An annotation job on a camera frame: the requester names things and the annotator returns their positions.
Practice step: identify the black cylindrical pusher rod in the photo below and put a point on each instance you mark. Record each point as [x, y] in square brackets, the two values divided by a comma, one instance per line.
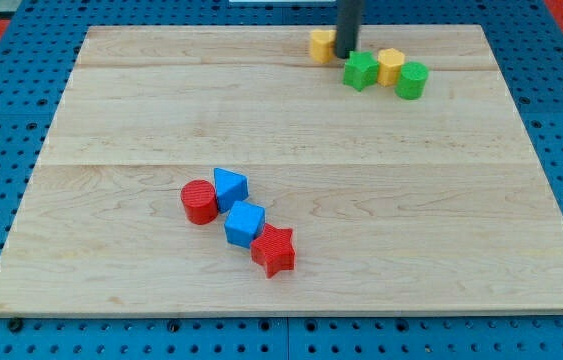
[348, 22]

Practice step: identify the yellow heart block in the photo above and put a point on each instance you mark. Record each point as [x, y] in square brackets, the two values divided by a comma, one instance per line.
[321, 45]

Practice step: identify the green star block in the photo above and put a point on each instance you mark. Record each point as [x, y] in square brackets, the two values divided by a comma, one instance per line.
[360, 70]

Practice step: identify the red star block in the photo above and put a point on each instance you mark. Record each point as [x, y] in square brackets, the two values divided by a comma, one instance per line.
[273, 250]

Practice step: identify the yellow hexagon block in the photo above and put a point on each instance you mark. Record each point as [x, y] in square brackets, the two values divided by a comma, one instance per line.
[390, 63]

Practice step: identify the green cylinder block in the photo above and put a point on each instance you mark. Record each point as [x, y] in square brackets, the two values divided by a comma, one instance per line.
[412, 79]

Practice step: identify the wooden board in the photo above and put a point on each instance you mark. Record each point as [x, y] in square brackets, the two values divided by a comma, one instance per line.
[429, 207]

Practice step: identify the blue triangle block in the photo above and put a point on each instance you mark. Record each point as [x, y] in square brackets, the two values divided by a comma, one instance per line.
[230, 187]

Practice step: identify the blue cube block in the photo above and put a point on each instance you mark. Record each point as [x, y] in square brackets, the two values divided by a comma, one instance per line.
[244, 223]

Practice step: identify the red cylinder block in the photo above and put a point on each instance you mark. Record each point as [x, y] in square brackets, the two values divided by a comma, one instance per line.
[199, 201]

